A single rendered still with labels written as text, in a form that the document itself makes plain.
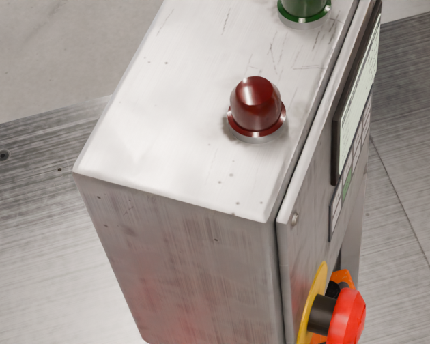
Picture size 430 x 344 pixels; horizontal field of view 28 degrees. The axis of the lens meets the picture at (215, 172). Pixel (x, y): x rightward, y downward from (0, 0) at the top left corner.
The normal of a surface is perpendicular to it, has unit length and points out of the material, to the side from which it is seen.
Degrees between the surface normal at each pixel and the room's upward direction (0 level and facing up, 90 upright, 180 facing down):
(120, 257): 90
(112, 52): 0
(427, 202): 0
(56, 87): 0
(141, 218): 90
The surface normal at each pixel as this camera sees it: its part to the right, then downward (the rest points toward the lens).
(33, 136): -0.10, -0.56
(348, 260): 0.25, 0.79
